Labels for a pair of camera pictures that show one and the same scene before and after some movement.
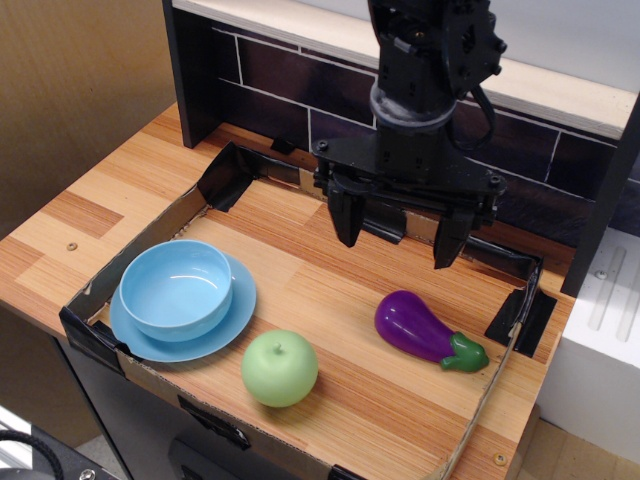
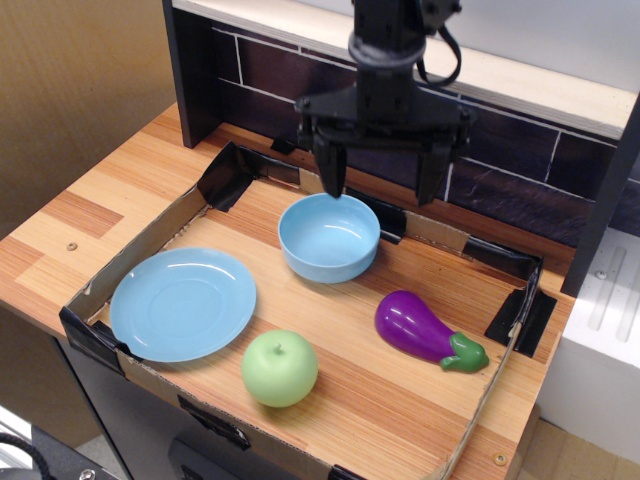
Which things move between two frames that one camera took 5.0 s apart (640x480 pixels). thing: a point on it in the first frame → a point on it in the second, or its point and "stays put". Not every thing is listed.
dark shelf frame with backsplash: (564, 117) stays put
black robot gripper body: (412, 158) → (383, 107)
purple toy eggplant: (405, 321) stays put
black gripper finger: (348, 205) → (332, 161)
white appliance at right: (592, 388) stays put
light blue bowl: (176, 291) → (329, 239)
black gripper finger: (452, 233) → (433, 165)
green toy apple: (279, 368) stays put
